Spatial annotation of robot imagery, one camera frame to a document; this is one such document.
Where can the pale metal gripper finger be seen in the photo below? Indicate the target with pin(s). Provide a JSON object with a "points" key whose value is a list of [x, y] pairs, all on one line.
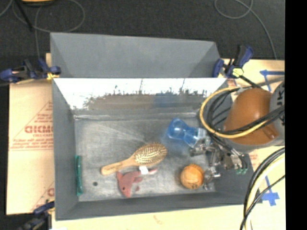
{"points": [[201, 149], [211, 175]]}

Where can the orange-brown ball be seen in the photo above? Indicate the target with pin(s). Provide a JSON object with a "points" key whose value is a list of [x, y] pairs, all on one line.
{"points": [[192, 176]]}

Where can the clear blue plastic bottle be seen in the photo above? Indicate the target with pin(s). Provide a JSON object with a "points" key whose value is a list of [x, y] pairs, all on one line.
{"points": [[182, 132]]}

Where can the wooden hairbrush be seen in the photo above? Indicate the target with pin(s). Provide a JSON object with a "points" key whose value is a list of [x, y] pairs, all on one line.
{"points": [[146, 155]]}

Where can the grey metal bin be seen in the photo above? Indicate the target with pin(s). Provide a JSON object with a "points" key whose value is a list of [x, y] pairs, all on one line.
{"points": [[124, 133]]}

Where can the pink toy dolphin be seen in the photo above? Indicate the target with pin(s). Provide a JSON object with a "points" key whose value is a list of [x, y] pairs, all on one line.
{"points": [[128, 181]]}

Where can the dark green flat block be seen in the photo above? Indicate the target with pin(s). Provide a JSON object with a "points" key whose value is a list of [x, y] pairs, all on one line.
{"points": [[79, 176]]}

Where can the brown cardboard board red print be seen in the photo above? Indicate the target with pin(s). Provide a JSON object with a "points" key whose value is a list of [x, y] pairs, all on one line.
{"points": [[28, 152]]}

